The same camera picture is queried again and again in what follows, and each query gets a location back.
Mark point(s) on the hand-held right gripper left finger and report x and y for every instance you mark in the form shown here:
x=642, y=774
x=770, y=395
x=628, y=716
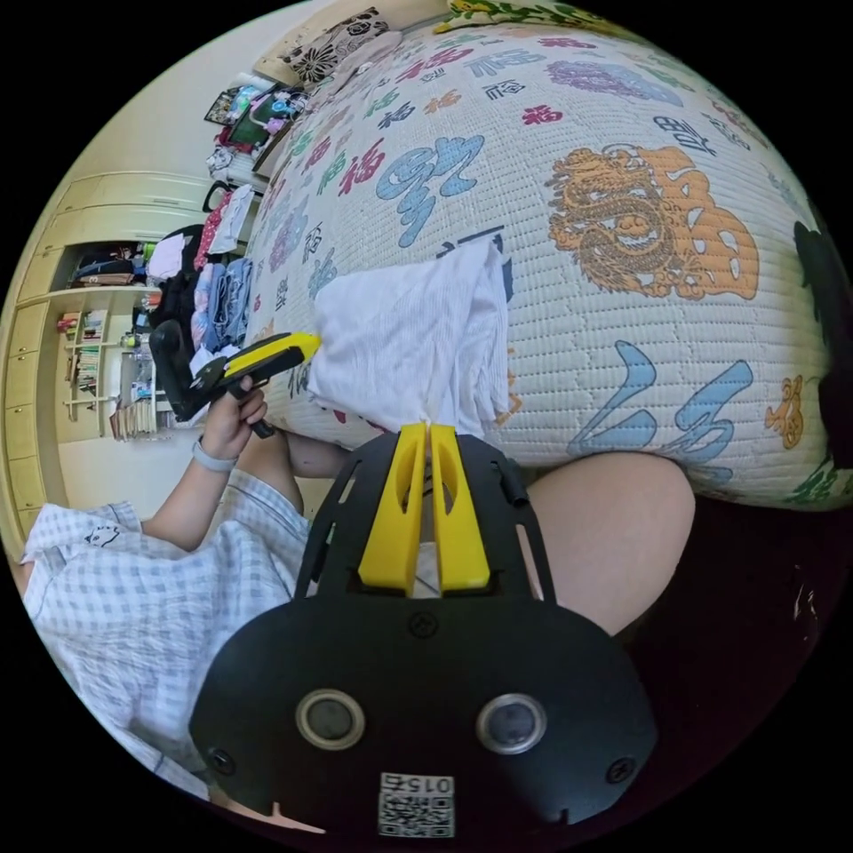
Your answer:
x=390, y=526

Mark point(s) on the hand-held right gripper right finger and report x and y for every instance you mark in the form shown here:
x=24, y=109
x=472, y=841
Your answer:
x=461, y=533

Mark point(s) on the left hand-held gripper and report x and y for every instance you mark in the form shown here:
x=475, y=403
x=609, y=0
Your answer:
x=212, y=383

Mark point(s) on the white t-shirt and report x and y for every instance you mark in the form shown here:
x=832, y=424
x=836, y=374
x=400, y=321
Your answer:
x=406, y=346

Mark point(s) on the person's left forearm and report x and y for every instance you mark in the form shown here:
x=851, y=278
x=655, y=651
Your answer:
x=190, y=496

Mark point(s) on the person's left hand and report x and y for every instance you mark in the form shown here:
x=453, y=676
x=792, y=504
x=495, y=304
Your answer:
x=230, y=420

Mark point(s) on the pile of clothes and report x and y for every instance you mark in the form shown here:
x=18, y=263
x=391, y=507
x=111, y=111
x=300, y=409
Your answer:
x=223, y=300

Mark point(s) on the bed with printed quilt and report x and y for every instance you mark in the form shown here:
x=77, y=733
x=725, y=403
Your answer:
x=546, y=333

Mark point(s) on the cream cupboard with shelves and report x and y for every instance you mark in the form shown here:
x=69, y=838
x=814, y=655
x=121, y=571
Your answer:
x=80, y=220

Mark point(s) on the shelf with toys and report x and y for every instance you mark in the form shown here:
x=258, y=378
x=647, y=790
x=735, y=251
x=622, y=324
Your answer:
x=256, y=113

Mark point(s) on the person's body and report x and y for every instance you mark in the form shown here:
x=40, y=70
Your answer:
x=133, y=600

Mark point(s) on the black and cream floral pillow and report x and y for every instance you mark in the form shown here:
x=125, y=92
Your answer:
x=336, y=43

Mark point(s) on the yellow flowered pillow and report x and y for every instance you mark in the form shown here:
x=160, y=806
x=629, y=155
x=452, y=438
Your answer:
x=526, y=12

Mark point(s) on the black garment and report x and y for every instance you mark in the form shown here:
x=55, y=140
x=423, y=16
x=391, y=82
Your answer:
x=823, y=293

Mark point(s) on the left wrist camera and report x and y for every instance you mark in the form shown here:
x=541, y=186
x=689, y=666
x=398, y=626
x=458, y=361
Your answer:
x=168, y=346

